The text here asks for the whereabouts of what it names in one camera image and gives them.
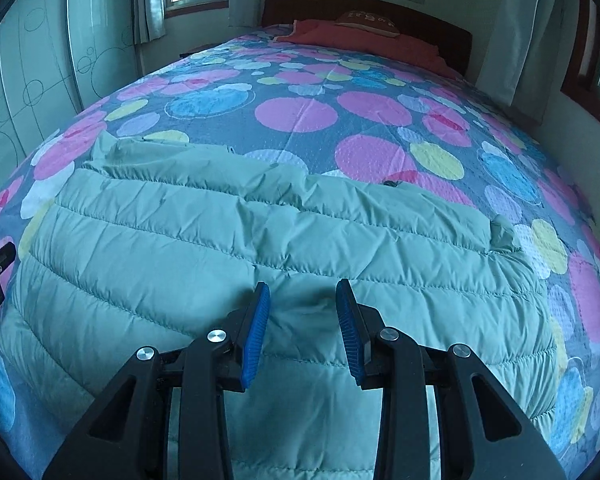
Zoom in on light green quilted puffer jacket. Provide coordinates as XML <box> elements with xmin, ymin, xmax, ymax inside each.
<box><xmin>0</xmin><ymin>133</ymin><xmax>557</xmax><ymax>479</ymax></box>

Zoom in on glass door wardrobe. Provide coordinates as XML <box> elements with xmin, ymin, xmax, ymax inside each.
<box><xmin>0</xmin><ymin>0</ymin><xmax>138</xmax><ymax>188</ymax></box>

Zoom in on colourful circle pattern bedspread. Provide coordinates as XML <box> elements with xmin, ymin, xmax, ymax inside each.
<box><xmin>0</xmin><ymin>27</ymin><xmax>600</xmax><ymax>479</ymax></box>

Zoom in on right window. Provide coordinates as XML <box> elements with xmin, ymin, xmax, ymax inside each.
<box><xmin>562</xmin><ymin>0</ymin><xmax>600</xmax><ymax>123</ymax></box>

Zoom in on dark wooden headboard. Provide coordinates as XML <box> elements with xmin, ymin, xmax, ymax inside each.
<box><xmin>261</xmin><ymin>0</ymin><xmax>475</xmax><ymax>79</ymax></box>

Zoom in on pale right curtain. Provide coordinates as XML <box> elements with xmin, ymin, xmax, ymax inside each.
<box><xmin>477</xmin><ymin>0</ymin><xmax>562</xmax><ymax>124</ymax></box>

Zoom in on red pillow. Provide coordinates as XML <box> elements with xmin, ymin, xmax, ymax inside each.
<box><xmin>275</xmin><ymin>20</ymin><xmax>460</xmax><ymax>79</ymax></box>

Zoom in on small brown embroidered cushion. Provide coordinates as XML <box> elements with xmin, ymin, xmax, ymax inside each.
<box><xmin>336</xmin><ymin>11</ymin><xmax>400</xmax><ymax>38</ymax></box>

